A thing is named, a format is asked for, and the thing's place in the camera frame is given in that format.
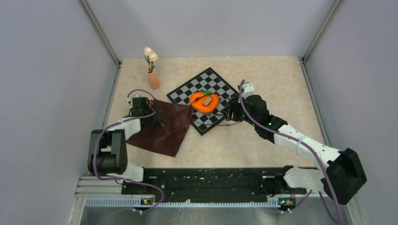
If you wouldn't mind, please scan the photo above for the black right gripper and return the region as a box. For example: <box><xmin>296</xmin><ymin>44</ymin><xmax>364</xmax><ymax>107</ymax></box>
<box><xmin>222</xmin><ymin>97</ymin><xmax>258</xmax><ymax>127</ymax></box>

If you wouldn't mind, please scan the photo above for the maroon wrapping paper sheet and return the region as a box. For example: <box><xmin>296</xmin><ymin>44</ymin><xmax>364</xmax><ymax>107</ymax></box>
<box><xmin>126</xmin><ymin>99</ymin><xmax>193</xmax><ymax>157</ymax></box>

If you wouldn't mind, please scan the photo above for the cream rose stem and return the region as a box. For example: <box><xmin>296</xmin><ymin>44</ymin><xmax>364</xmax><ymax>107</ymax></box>
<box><xmin>148</xmin><ymin>52</ymin><xmax>158</xmax><ymax>73</ymax></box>
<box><xmin>144</xmin><ymin>47</ymin><xmax>153</xmax><ymax>73</ymax></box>

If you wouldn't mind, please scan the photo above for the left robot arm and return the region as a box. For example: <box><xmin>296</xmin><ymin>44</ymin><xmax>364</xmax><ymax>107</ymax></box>
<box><xmin>87</xmin><ymin>95</ymin><xmax>159</xmax><ymax>194</ymax></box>

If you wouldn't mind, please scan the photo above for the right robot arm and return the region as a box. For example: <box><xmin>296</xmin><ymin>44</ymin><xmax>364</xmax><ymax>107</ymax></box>
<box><xmin>222</xmin><ymin>95</ymin><xmax>367</xmax><ymax>205</ymax></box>

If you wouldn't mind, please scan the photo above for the peach ribbed vase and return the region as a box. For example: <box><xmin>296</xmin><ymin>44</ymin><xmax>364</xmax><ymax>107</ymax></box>
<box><xmin>147</xmin><ymin>70</ymin><xmax>161</xmax><ymax>90</ymax></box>

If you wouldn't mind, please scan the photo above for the tan wooden block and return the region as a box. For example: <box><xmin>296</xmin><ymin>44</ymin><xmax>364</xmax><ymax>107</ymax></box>
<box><xmin>202</xmin><ymin>97</ymin><xmax>213</xmax><ymax>106</ymax></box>

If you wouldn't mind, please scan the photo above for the black white chessboard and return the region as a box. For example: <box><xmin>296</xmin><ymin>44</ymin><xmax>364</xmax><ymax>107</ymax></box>
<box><xmin>167</xmin><ymin>67</ymin><xmax>238</xmax><ymax>135</ymax></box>

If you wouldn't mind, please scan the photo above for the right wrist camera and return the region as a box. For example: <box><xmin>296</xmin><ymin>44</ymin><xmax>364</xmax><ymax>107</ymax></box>
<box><xmin>238</xmin><ymin>82</ymin><xmax>255</xmax><ymax>99</ymax></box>

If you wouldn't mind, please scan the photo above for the orange toy ring piece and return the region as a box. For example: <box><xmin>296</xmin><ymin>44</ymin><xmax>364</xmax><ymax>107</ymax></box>
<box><xmin>189</xmin><ymin>91</ymin><xmax>220</xmax><ymax>114</ymax></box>

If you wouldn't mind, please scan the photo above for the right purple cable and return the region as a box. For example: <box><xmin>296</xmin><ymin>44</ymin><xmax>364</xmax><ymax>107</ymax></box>
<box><xmin>238</xmin><ymin>79</ymin><xmax>344</xmax><ymax>225</ymax></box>

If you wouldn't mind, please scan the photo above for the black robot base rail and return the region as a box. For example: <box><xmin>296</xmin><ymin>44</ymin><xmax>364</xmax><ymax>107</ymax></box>
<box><xmin>111</xmin><ymin>165</ymin><xmax>310</xmax><ymax>203</ymax></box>

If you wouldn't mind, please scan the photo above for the aluminium frame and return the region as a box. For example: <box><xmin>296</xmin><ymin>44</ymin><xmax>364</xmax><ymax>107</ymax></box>
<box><xmin>79</xmin><ymin>0</ymin><xmax>369</xmax><ymax>225</ymax></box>

